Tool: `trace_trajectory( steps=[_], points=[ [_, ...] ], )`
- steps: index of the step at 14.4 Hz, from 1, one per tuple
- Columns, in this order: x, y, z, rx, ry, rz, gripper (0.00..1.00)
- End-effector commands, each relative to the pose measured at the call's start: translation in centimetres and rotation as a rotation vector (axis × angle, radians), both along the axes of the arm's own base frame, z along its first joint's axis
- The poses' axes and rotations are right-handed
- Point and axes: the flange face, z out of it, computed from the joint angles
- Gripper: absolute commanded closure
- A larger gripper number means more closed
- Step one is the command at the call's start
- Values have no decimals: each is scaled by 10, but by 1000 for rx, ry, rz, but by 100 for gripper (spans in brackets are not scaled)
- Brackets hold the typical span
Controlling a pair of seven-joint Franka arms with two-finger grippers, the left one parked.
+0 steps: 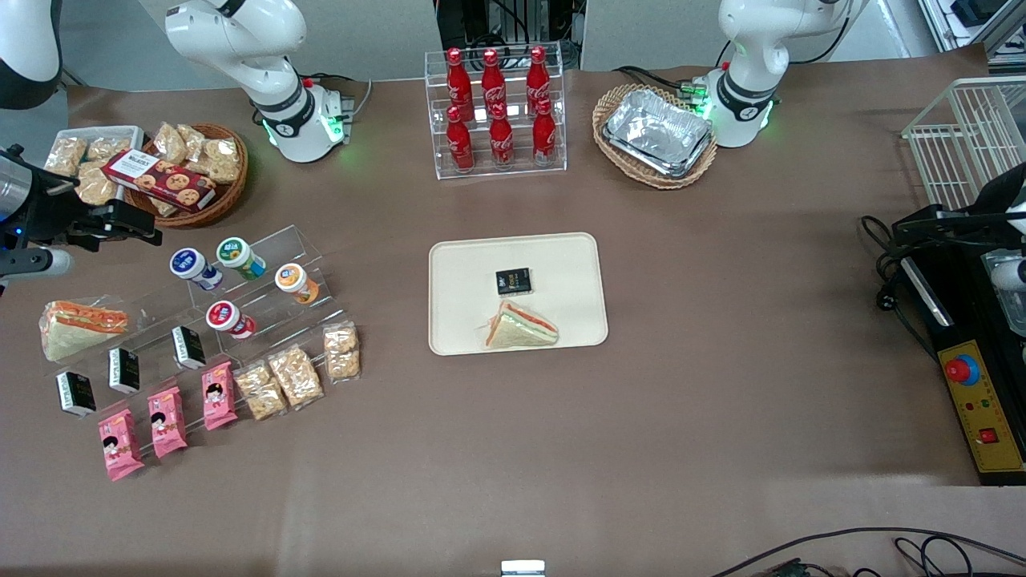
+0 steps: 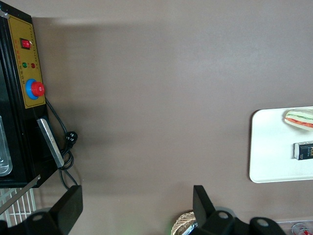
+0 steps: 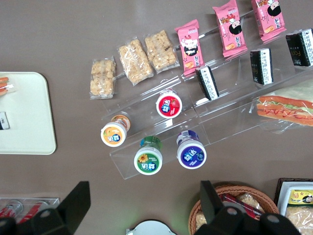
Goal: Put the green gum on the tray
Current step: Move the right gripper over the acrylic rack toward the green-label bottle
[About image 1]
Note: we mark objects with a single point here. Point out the brown wicker snack basket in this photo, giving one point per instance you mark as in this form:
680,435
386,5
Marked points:
228,192

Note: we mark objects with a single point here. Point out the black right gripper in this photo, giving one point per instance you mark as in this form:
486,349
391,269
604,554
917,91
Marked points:
50,210

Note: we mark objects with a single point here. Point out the black equipment rack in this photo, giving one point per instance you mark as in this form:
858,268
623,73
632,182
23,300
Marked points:
481,20

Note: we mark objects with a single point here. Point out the white plastic snack container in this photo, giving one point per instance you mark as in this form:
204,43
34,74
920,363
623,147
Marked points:
96,132

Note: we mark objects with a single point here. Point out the clear acrylic bottle rack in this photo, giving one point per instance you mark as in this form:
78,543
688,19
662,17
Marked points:
517,168

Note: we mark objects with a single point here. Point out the blue gum bottle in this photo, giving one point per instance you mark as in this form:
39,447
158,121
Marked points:
192,266

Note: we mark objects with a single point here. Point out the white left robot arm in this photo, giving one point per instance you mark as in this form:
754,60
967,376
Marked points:
749,64

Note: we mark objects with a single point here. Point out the red gum bottle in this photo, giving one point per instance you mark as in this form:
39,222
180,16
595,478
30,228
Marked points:
227,317

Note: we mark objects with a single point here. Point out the red cola bottle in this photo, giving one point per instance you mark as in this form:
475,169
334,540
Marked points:
492,76
537,74
544,136
458,76
501,140
460,144

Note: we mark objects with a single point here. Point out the orange gum bottle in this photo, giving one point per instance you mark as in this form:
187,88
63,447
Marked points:
295,282

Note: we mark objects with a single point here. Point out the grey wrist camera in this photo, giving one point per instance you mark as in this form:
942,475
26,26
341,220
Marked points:
36,262
1011,274

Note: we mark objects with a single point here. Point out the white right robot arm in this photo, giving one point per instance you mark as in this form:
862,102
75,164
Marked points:
240,40

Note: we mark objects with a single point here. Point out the green gum bottle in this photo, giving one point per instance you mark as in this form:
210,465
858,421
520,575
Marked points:
238,256

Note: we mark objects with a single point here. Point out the wicker basket with foil trays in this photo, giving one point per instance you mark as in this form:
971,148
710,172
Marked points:
613,156

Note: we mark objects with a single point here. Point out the clear bag of crackers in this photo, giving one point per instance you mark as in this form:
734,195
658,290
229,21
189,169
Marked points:
169,143
192,140
108,148
66,155
222,160
96,186

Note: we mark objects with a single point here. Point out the aluminium foil tray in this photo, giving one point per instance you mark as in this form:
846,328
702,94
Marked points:
657,132

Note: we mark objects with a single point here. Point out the clear bag of cereal bars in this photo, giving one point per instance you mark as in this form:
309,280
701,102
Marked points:
260,391
342,351
296,377

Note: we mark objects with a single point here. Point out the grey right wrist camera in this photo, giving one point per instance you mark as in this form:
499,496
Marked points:
36,262

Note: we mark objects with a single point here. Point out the clear acrylic step display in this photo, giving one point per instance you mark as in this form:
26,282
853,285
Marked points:
288,240

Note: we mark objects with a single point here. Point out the black tissue pack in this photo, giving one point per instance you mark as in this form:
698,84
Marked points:
514,281
124,370
189,347
76,394

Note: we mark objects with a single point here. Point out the wrapped triangle sandwich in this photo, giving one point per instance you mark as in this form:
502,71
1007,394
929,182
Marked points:
517,330
76,330

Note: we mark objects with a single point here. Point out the pink snack pack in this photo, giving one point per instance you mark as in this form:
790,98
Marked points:
218,397
167,422
120,445

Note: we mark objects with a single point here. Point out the red cookie box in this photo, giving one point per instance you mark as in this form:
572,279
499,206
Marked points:
160,180

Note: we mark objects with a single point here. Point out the aluminium frame with equipment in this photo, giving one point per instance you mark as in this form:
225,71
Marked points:
974,20

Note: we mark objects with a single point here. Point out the cream plastic tray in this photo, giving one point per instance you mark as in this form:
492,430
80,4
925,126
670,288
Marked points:
561,272

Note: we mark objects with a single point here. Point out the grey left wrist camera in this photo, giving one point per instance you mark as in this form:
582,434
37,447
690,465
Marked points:
1011,274

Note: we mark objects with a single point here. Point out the clear plastic box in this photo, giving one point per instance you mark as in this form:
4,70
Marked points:
1006,308

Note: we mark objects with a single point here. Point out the black yellow control box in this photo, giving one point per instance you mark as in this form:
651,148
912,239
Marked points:
982,409

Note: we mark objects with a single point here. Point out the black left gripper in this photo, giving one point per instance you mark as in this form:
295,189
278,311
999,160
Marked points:
984,207

